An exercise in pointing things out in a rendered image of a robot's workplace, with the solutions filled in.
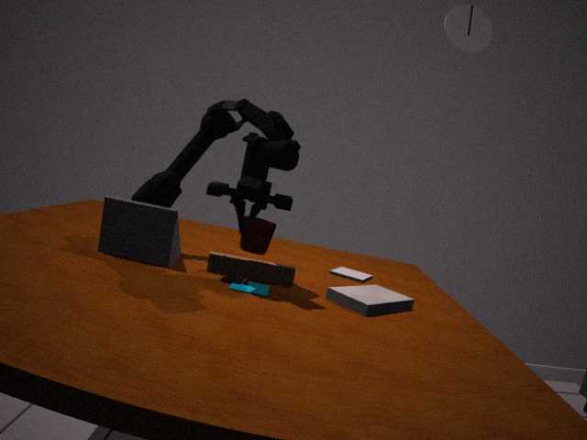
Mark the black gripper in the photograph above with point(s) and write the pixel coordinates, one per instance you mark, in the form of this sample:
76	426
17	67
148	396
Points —
280	201

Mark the white flat square pad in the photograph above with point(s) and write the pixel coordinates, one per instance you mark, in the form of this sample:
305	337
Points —
351	274

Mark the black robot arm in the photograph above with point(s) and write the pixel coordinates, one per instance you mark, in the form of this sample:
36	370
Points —
277	150

